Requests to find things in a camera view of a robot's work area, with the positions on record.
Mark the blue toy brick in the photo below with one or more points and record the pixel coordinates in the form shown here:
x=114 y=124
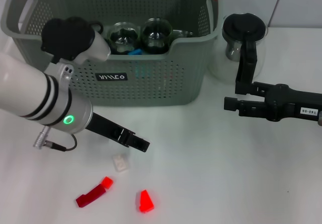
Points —
x=134 y=51

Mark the clear white toy brick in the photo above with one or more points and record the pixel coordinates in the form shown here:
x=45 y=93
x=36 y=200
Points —
x=121 y=163

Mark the grey perforated storage bin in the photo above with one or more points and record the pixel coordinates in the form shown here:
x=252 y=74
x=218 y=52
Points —
x=163 y=83

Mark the glass carafe black lid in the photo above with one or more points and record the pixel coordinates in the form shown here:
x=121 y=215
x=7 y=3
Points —
x=245 y=27

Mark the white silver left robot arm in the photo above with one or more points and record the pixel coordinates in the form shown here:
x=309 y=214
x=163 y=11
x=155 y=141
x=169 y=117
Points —
x=30 y=93

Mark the red sloped toy brick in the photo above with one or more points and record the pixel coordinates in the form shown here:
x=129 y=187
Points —
x=146 y=202

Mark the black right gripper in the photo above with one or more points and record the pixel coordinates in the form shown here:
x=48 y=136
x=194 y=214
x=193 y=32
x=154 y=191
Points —
x=286 y=103

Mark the small orange-red toy brick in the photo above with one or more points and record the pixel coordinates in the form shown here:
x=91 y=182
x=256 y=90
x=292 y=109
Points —
x=107 y=182

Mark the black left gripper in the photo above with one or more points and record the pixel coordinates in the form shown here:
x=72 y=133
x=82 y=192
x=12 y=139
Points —
x=105 y=128

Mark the dark red long brick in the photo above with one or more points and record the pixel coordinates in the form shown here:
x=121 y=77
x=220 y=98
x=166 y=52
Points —
x=90 y=195

